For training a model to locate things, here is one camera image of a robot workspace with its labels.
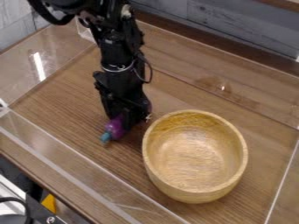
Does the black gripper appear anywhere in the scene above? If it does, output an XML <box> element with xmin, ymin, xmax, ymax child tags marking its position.
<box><xmin>94</xmin><ymin>65</ymin><xmax>151</xmax><ymax>130</ymax></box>

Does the purple toy eggplant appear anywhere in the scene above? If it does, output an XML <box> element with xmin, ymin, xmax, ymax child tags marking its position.
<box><xmin>101</xmin><ymin>115</ymin><xmax>127</xmax><ymax>144</ymax></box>

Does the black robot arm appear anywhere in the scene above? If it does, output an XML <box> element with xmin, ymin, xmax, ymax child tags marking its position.
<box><xmin>27</xmin><ymin>0</ymin><xmax>154</xmax><ymax>130</ymax></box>

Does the light wooden bowl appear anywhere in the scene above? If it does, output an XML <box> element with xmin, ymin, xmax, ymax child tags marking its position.
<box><xmin>143</xmin><ymin>109</ymin><xmax>249</xmax><ymax>204</ymax></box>

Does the yellow and black equipment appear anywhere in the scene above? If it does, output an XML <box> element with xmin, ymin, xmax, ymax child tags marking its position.
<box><xmin>24</xmin><ymin>192</ymin><xmax>73</xmax><ymax>224</ymax></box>

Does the black cable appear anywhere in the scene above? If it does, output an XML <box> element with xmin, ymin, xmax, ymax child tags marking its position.
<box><xmin>0</xmin><ymin>196</ymin><xmax>34</xmax><ymax>224</ymax></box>

